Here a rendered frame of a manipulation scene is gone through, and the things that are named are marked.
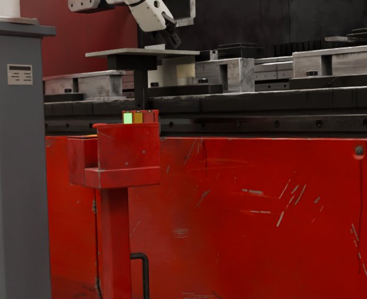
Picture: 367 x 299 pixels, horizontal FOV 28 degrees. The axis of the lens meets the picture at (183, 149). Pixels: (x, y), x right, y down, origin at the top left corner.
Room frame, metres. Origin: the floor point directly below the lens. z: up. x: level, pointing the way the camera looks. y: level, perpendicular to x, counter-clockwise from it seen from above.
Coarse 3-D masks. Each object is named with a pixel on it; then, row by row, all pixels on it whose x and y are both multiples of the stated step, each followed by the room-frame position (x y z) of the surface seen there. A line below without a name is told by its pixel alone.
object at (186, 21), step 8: (168, 0) 2.20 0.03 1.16; (176, 0) 2.17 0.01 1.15; (184, 0) 2.15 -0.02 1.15; (192, 0) 2.14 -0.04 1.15; (168, 8) 2.20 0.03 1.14; (176, 8) 2.17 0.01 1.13; (184, 8) 2.15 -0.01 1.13; (192, 8) 2.14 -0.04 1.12; (176, 16) 2.17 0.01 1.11; (184, 16) 2.15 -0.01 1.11; (192, 16) 2.14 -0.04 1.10; (176, 24) 2.19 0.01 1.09; (184, 24) 2.16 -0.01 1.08
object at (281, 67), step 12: (264, 60) 2.25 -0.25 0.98; (276, 60) 2.22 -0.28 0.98; (288, 60) 2.19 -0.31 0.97; (132, 72) 2.71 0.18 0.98; (264, 72) 2.25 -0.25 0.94; (276, 72) 2.22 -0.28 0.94; (288, 72) 2.19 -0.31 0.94; (132, 84) 2.71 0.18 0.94; (264, 84) 2.25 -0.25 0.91; (276, 84) 2.22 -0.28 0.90; (288, 84) 2.19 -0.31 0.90; (132, 96) 2.71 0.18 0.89
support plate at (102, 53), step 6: (126, 48) 1.92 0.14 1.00; (132, 48) 1.93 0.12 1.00; (90, 54) 2.03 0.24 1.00; (96, 54) 2.01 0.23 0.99; (102, 54) 1.99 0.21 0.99; (108, 54) 1.98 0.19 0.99; (114, 54) 1.98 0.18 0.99; (120, 54) 1.99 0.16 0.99; (126, 54) 2.00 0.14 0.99; (132, 54) 2.00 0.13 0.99; (138, 54) 2.01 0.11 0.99; (144, 54) 2.01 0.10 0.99; (150, 54) 2.02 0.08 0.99; (156, 54) 2.03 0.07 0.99; (162, 54) 2.03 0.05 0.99; (168, 54) 2.04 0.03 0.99; (174, 54) 2.05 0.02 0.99; (180, 54) 2.05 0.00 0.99; (186, 54) 2.06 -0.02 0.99; (192, 54) 2.08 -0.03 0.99; (198, 54) 2.09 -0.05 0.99
